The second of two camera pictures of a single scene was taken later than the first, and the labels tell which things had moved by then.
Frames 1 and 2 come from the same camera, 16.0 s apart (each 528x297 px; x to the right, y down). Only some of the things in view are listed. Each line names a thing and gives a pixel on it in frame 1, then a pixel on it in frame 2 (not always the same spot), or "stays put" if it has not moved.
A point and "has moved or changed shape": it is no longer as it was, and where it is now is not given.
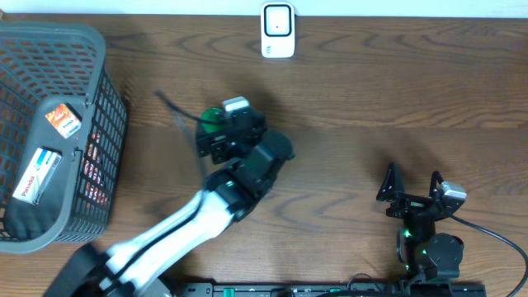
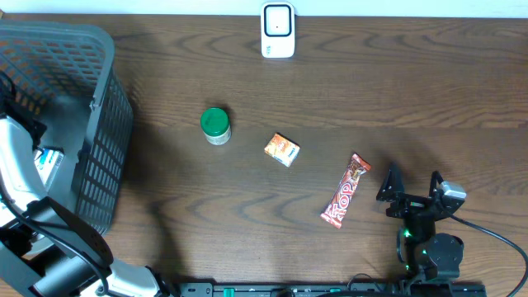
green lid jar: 214,113 stays put
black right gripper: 409,203 stays put
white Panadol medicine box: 38,175 stays put
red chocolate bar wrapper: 93,172 to 345,190
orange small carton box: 65,119 has moved or changed shape
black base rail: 317,289 stays put
